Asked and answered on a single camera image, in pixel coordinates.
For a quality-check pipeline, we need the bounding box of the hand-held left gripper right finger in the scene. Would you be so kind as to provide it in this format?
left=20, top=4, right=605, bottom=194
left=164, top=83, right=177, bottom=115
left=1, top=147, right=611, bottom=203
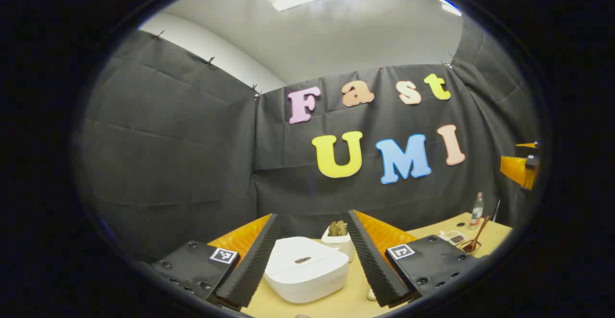
left=346, top=210, right=481, bottom=308

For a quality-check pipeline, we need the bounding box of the white rice cooker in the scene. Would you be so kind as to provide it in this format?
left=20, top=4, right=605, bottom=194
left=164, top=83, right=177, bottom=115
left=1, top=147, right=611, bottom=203
left=263, top=236, right=350, bottom=304

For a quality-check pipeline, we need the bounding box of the small ceiling light panel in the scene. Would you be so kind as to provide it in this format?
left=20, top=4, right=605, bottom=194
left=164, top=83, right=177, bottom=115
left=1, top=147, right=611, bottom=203
left=438, top=0, right=463, bottom=17

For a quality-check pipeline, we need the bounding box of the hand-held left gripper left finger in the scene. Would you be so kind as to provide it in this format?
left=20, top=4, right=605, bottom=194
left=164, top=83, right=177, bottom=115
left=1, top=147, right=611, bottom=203
left=151, top=214, right=281, bottom=309

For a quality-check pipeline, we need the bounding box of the black backdrop cloth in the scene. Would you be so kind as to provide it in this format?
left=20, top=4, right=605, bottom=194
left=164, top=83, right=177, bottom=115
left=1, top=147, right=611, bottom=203
left=79, top=30, right=539, bottom=263

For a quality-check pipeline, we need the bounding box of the white toaster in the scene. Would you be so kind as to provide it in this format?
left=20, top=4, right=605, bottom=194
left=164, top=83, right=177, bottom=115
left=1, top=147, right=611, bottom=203
left=321, top=222, right=355, bottom=262

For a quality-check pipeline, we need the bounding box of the brown wooden spoon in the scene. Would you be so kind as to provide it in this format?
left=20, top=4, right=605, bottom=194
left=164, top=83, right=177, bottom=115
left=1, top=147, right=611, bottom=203
left=464, top=216, right=492, bottom=254

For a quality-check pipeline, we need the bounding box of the clear plastic water bottle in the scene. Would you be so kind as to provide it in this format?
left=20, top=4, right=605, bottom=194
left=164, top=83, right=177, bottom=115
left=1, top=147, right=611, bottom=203
left=470, top=192, right=484, bottom=227

